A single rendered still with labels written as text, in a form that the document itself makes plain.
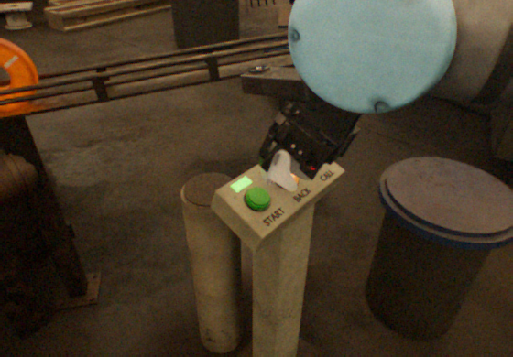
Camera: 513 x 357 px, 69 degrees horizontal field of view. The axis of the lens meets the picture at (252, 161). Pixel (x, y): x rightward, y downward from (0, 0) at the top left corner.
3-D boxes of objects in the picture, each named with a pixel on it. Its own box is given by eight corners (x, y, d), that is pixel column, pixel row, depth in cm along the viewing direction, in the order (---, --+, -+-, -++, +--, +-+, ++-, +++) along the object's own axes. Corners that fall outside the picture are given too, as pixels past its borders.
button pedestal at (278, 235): (221, 374, 95) (202, 183, 61) (279, 312, 110) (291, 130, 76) (267, 422, 86) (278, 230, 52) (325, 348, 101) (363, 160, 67)
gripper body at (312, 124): (308, 185, 45) (352, 111, 36) (258, 141, 48) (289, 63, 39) (342, 159, 50) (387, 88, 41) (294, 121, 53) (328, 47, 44)
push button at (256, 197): (239, 200, 60) (242, 193, 59) (256, 189, 62) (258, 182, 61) (256, 217, 59) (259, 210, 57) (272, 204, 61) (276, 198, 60)
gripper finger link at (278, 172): (278, 213, 53) (301, 173, 46) (250, 186, 55) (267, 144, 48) (292, 203, 55) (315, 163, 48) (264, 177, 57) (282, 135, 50)
